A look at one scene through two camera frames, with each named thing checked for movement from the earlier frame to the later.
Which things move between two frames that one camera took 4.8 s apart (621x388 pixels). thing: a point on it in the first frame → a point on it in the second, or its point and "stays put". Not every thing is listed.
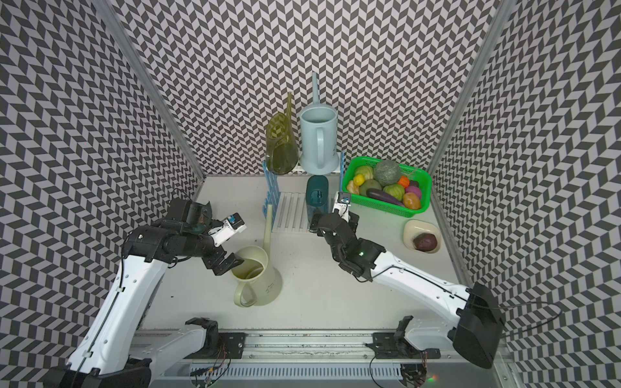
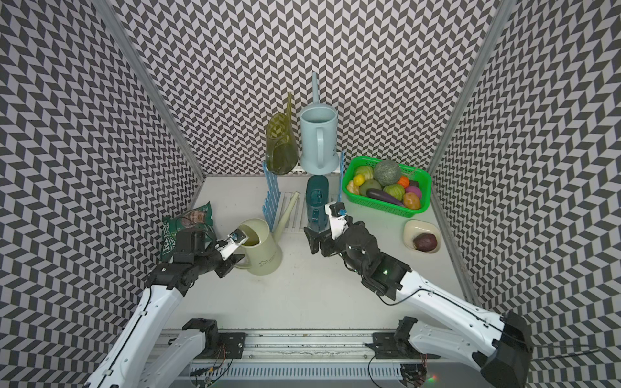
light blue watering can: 319,153 stays put
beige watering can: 259,281 → 263,254
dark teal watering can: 317,196 stays put
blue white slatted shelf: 289,208 stays put
